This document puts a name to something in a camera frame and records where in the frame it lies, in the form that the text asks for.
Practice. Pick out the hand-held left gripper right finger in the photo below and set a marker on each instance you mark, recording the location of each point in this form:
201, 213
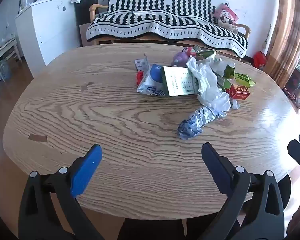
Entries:
215, 167

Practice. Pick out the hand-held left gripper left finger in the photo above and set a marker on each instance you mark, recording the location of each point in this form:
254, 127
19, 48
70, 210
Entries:
86, 170

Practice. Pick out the silver pill blister pack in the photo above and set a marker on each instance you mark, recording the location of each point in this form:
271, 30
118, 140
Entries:
142, 62

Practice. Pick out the crumpled blue white wrapper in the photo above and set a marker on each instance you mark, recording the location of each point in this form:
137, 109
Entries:
197, 122

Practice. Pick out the wooden oval table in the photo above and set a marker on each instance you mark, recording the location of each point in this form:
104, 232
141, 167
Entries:
115, 120

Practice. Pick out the small crumpled white paper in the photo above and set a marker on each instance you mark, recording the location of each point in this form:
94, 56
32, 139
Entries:
235, 104

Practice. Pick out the red carton box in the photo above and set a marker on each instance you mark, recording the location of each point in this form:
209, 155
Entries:
240, 92

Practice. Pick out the white crumpled plastic bag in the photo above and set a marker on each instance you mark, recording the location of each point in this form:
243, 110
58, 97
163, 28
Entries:
208, 85

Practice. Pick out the green yellow snack packet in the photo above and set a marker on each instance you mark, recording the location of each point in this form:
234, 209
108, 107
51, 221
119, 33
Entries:
244, 79

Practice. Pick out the small green box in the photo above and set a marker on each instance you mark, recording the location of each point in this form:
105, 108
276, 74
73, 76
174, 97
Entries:
223, 83

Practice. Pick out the red bag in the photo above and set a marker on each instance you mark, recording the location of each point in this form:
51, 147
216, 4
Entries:
260, 58

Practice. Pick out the green-white paper box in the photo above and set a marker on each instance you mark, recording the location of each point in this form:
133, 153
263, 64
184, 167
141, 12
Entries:
178, 81

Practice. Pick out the green crumpled wrapper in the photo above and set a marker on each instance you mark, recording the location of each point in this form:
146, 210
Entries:
229, 71

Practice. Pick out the brown curtain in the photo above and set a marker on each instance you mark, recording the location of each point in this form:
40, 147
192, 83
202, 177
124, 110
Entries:
285, 35

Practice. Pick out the white blue plastic bag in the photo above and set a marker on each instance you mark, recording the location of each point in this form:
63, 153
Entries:
151, 82

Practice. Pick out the small red wrapper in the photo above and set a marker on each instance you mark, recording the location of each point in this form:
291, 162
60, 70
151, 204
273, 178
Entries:
140, 77

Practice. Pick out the green torn snack packet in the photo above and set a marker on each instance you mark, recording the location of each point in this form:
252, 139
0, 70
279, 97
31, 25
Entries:
205, 53

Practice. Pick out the purple round toy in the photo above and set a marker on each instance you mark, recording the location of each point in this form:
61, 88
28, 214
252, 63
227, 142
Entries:
180, 58

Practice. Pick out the red white snack packet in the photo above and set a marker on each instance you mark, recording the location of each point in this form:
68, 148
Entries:
190, 50

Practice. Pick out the white wooden bench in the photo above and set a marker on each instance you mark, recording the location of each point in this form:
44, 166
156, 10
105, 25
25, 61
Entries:
3, 52

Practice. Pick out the pink plush toy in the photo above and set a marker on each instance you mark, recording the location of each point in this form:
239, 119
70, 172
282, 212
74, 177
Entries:
226, 16

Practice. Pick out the white cabinet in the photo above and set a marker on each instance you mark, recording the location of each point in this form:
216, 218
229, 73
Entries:
50, 27

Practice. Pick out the black white striped blanket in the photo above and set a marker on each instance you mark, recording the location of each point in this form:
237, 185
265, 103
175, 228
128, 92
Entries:
165, 22

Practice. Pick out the black speaker box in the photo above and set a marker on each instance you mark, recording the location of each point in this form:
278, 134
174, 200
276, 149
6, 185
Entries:
85, 10

